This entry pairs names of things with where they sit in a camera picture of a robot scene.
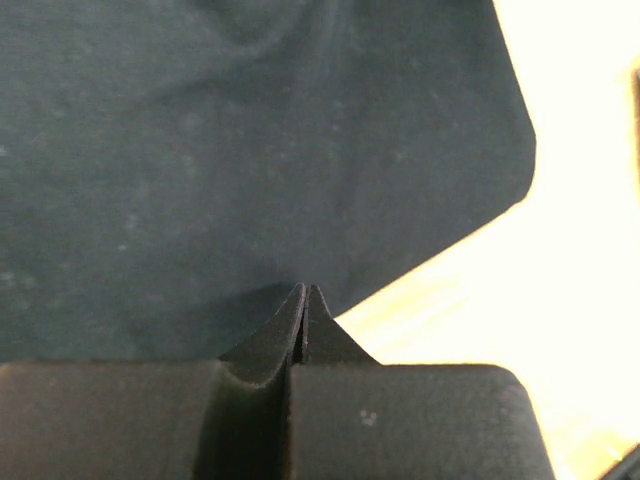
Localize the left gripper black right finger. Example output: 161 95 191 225
288 287 554 479

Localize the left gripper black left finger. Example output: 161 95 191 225
1 285 306 479

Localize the black t shirt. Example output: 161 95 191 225
1 1 535 361

